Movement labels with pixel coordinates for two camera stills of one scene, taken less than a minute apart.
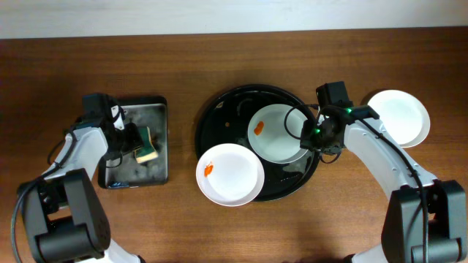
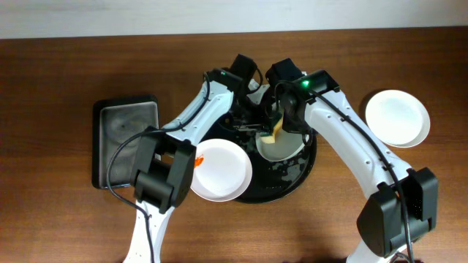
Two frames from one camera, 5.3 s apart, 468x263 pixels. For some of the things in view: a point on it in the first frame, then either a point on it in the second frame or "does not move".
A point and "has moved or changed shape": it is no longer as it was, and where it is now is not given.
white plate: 402,116 does not move
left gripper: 132,137 to 243,119
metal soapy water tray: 126,169 does not move
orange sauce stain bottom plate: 208,169 to 198,161
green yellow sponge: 147,150 has moved or changed shape
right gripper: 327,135 to 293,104
